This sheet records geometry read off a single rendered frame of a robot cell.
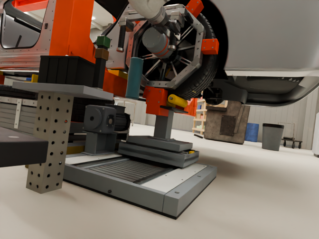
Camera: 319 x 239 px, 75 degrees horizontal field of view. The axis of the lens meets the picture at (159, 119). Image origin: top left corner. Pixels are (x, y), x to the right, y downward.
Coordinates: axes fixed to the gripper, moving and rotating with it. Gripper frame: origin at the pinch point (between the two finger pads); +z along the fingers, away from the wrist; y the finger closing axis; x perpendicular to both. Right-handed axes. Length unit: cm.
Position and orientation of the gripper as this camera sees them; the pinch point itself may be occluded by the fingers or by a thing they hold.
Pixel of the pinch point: (173, 34)
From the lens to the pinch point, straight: 120.9
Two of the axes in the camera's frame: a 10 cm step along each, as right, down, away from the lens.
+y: 9.0, 1.1, -4.3
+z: 4.3, 0.6, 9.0
